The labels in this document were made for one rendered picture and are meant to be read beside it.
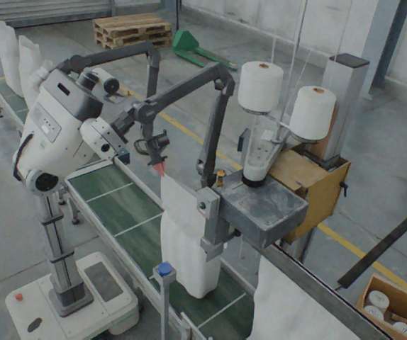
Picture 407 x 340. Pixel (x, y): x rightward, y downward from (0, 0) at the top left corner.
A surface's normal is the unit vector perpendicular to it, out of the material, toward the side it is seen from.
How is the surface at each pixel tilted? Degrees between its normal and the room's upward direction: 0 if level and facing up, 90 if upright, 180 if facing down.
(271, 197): 0
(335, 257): 0
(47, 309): 0
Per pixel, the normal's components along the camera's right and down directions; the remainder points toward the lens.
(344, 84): -0.76, 0.33
